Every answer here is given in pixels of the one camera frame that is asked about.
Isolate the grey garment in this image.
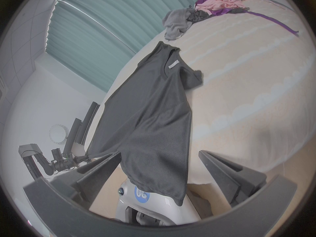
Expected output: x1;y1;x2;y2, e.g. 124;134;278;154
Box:
162;8;195;41

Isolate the pile of clothes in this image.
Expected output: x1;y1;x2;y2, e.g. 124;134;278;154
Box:
186;0;300;35

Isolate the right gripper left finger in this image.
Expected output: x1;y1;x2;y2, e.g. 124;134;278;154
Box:
51;152;122;207

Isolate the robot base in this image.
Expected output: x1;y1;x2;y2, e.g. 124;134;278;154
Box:
115;179;203;225

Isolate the round woven basket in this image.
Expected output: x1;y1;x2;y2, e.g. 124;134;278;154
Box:
49;124;67;143

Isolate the blue-green curtain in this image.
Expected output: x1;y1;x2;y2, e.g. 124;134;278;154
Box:
44;0;139;93
60;0;215;56

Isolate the black T-shirt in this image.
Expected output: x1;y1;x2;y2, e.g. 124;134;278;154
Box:
85;41;204;207

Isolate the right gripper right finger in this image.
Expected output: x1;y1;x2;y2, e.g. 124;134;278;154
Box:
198;150;267;207

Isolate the bed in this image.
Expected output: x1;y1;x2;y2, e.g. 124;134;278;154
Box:
85;0;313;185

